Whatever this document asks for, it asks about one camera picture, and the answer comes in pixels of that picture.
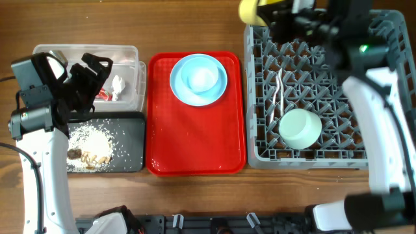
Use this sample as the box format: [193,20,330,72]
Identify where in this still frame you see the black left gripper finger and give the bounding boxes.
[63,66,78,85]
[81,53,113,81]

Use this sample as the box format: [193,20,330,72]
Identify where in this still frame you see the yellow plastic cup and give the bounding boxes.
[239,0,296,27]

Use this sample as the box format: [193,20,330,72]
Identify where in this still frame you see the white tissue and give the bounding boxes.
[111,75,125,101]

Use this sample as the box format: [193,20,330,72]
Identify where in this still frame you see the red strawberry candy wrapper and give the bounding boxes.
[96,88,112,101]

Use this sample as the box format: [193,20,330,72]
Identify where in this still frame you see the rice and food scraps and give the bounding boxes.
[66,118,144,172]

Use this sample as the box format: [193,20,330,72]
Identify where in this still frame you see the white plastic fork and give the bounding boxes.
[269,75,280,124]

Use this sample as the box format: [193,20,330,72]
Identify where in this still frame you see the light blue bowl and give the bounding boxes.
[181,55,219,93]

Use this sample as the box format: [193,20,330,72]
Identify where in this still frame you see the light blue plate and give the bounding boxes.
[170,53,228,107]

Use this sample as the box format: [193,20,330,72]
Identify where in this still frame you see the mint green bowl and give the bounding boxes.
[279,109,322,150]

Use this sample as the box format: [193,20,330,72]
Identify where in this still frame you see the white plastic spoon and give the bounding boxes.
[278,68,284,117]

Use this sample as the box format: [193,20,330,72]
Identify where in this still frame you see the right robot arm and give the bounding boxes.
[239,1,415,232]

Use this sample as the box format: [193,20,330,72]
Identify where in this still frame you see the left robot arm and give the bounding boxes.
[10,55,112,233]

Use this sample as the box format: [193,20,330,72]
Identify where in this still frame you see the clear plastic waste bin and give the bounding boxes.
[33,44,146,112]

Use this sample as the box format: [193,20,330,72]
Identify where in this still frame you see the black food waste tray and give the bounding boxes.
[63,111,146,173]

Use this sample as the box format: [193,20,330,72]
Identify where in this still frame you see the grey dishwasher rack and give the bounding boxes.
[244,7,416,171]

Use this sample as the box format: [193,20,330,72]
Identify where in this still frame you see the red serving tray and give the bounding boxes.
[145,51,246,176]

